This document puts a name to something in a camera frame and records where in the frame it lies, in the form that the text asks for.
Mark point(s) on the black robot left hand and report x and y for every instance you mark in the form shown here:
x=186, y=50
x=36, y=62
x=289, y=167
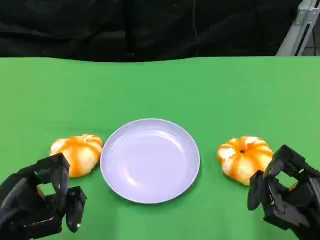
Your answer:
x=22, y=207

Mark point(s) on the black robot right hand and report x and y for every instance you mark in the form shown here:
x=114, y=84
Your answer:
x=300, y=200

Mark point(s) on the orange and white bread roll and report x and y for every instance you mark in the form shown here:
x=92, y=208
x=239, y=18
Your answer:
x=80, y=152
x=242, y=162

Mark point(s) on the green table cloth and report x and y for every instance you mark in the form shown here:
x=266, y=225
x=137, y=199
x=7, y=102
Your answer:
x=160, y=87

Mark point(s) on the lilac plate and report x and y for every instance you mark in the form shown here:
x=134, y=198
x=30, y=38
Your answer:
x=150, y=162

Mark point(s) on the aluminium frame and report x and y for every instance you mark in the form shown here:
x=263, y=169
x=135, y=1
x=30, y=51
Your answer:
x=300, y=30

